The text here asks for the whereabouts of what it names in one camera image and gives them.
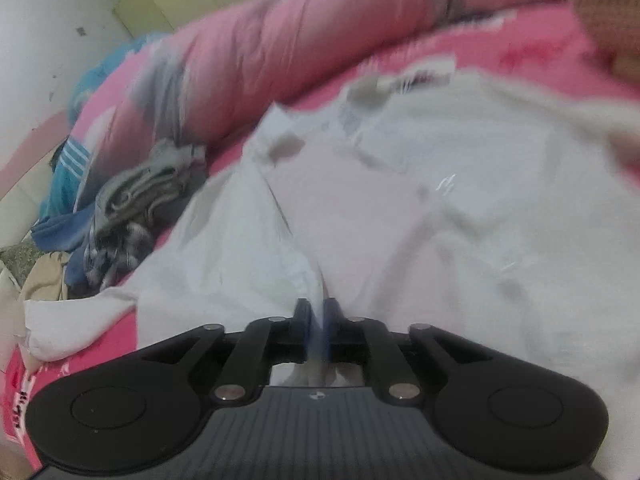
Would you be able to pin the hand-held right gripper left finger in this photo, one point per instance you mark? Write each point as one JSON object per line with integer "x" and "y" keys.
{"x": 303, "y": 320}

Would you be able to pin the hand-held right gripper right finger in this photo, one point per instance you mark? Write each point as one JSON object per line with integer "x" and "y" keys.
{"x": 330, "y": 320}

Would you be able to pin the white garment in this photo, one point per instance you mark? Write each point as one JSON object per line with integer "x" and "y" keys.
{"x": 400, "y": 210}

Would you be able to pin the grey crumpled garment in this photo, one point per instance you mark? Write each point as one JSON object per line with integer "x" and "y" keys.
{"x": 135, "y": 190}

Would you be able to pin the blue crumpled garment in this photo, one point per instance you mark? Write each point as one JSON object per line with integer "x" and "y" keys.
{"x": 60, "y": 230}

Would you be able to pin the pink and grey quilt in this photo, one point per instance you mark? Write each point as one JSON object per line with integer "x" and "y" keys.
{"x": 325, "y": 45}

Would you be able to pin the blue striped printed cloth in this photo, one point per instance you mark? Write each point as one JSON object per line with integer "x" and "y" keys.
{"x": 65, "y": 180}

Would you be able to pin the green patterned pillow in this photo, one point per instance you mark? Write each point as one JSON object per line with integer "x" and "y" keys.
{"x": 15, "y": 260}

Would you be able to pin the pink and white headboard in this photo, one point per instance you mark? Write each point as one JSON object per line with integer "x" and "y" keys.
{"x": 20, "y": 200}

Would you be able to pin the pink floral bed blanket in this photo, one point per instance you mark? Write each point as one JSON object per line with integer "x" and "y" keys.
{"x": 540, "y": 45}

